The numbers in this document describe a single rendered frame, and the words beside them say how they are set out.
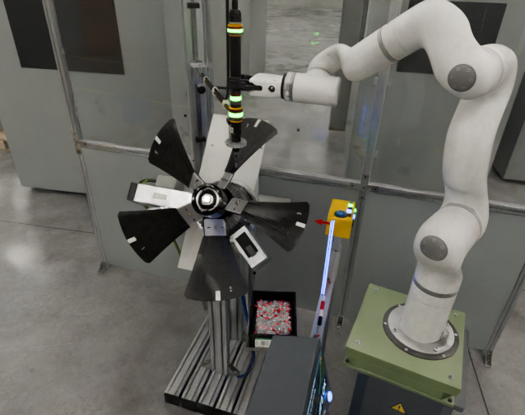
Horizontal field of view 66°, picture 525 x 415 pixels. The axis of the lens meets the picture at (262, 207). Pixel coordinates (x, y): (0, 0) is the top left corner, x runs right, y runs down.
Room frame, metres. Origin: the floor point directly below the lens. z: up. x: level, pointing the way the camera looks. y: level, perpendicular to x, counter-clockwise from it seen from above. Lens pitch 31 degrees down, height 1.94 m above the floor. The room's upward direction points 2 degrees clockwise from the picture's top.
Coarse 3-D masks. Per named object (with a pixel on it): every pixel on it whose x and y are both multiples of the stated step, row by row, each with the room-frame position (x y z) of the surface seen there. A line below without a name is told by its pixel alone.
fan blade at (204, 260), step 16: (208, 240) 1.17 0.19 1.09; (224, 240) 1.20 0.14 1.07; (208, 256) 1.13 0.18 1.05; (224, 256) 1.16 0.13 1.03; (192, 272) 1.08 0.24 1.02; (208, 272) 1.09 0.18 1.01; (224, 272) 1.11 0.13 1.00; (192, 288) 1.04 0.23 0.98; (208, 288) 1.06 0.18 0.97; (224, 288) 1.07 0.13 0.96; (240, 288) 1.09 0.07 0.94
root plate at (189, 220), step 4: (188, 204) 1.27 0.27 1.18; (180, 208) 1.26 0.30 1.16; (184, 208) 1.26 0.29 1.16; (188, 208) 1.27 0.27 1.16; (192, 208) 1.27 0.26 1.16; (180, 212) 1.26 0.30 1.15; (184, 212) 1.27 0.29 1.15; (188, 212) 1.27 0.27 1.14; (192, 212) 1.27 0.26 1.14; (196, 212) 1.27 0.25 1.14; (184, 216) 1.27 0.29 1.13; (188, 216) 1.27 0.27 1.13; (192, 216) 1.27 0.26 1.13; (196, 216) 1.27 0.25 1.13; (200, 216) 1.28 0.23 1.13; (188, 220) 1.27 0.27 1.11; (192, 220) 1.27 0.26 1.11; (196, 220) 1.28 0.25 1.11; (200, 220) 1.28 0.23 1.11; (188, 224) 1.27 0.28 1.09; (192, 224) 1.27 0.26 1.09
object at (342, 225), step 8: (336, 200) 1.52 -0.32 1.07; (344, 200) 1.52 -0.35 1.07; (336, 208) 1.45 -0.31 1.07; (344, 208) 1.45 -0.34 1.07; (352, 208) 1.45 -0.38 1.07; (328, 216) 1.39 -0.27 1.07; (336, 216) 1.39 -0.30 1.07; (352, 216) 1.40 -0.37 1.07; (336, 224) 1.37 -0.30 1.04; (344, 224) 1.37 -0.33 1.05; (328, 232) 1.38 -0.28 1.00; (336, 232) 1.37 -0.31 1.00; (344, 232) 1.36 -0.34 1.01
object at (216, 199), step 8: (208, 184) 1.27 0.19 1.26; (200, 192) 1.26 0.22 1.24; (208, 192) 1.25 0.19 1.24; (216, 192) 1.25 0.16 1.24; (224, 192) 1.28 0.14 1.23; (192, 200) 1.24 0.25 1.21; (200, 200) 1.24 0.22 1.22; (216, 200) 1.23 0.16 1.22; (224, 200) 1.24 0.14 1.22; (200, 208) 1.22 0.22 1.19; (208, 208) 1.22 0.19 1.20; (216, 208) 1.21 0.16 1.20; (224, 208) 1.24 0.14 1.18; (208, 216) 1.20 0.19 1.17; (216, 216) 1.23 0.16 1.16; (224, 216) 1.28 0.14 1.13
